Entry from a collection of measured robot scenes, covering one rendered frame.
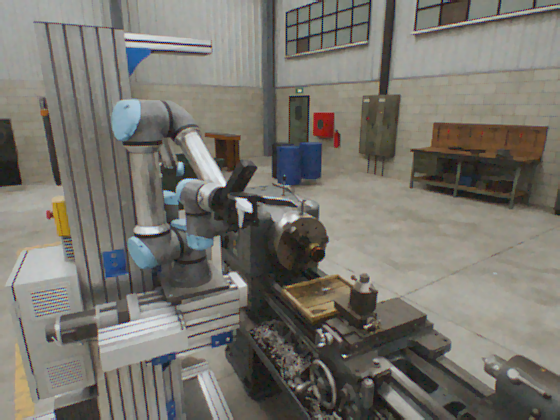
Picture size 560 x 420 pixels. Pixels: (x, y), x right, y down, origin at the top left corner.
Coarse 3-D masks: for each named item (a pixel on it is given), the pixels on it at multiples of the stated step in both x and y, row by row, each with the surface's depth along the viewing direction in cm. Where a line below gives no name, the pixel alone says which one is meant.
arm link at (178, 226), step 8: (176, 224) 125; (184, 224) 125; (176, 232) 123; (184, 232) 124; (184, 240) 123; (184, 248) 124; (192, 248) 126; (184, 256) 127; (192, 256) 128; (200, 256) 130
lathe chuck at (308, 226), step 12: (288, 216) 190; (300, 216) 187; (276, 228) 188; (300, 228) 187; (312, 228) 191; (324, 228) 195; (276, 240) 185; (288, 240) 186; (276, 252) 186; (288, 252) 188; (288, 264) 190; (312, 264) 197
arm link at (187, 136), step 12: (180, 108) 114; (180, 120) 112; (192, 120) 115; (180, 132) 112; (192, 132) 113; (180, 144) 114; (192, 144) 112; (204, 144) 114; (192, 156) 112; (204, 156) 111; (192, 168) 113; (204, 168) 110; (216, 168) 111; (204, 180) 110; (216, 180) 109; (228, 228) 105; (240, 228) 110
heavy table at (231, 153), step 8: (208, 136) 1093; (216, 136) 1048; (224, 136) 1006; (232, 136) 996; (240, 136) 1010; (216, 144) 1066; (224, 144) 1078; (232, 144) 1008; (216, 152) 1074; (224, 152) 1084; (232, 152) 1014; (232, 160) 1019; (232, 168) 1025
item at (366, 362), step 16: (400, 336) 141; (416, 336) 144; (432, 336) 144; (336, 352) 133; (352, 352) 131; (368, 352) 134; (384, 352) 138; (432, 352) 137; (352, 368) 126; (368, 368) 126; (384, 368) 126
